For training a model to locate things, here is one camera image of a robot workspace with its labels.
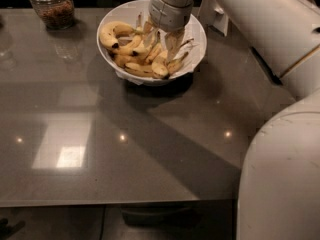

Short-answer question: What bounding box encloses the left glass cereal jar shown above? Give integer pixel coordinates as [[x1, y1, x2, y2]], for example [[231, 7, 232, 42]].
[[30, 0, 74, 29]]

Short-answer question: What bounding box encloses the long banana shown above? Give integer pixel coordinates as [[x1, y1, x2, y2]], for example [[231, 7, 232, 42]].
[[151, 38, 194, 80]]

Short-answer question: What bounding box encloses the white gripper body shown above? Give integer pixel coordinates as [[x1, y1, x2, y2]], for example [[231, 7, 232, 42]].
[[148, 0, 192, 32]]

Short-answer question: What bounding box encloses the curved banana far left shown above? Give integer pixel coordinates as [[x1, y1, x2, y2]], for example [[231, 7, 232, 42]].
[[99, 21, 143, 49]]

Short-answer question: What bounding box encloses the banana under curved one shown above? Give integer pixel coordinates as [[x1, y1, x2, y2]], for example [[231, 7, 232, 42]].
[[109, 13, 145, 57]]

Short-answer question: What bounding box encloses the small right banana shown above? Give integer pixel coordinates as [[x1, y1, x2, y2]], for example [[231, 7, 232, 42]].
[[167, 52, 188, 75]]

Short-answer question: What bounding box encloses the small centre banana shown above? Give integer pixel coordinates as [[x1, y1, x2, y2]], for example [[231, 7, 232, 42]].
[[145, 32, 163, 64]]

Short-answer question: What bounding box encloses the white bowl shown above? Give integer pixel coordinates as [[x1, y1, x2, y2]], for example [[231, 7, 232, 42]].
[[97, 0, 207, 86]]

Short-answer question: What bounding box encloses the small banana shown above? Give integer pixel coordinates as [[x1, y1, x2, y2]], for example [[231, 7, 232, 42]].
[[145, 32, 163, 64], [167, 52, 188, 75]]

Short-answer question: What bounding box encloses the bottom front banana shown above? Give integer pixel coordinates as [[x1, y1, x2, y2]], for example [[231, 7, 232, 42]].
[[125, 62, 153, 77]]

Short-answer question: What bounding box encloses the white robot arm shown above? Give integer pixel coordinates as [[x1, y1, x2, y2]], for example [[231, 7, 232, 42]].
[[149, 0, 320, 240]]

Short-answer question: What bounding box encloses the lower left banana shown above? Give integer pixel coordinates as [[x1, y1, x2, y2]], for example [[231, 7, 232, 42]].
[[113, 54, 136, 68]]

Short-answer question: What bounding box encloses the upright middle banana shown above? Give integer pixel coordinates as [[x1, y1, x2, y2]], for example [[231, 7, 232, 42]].
[[132, 40, 153, 59]]

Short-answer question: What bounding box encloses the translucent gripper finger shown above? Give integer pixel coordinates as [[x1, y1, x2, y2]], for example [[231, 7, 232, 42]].
[[143, 21, 158, 48], [165, 28, 185, 62]]

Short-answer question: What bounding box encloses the white sign stand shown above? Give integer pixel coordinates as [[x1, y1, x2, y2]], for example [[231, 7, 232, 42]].
[[197, 0, 229, 37]]

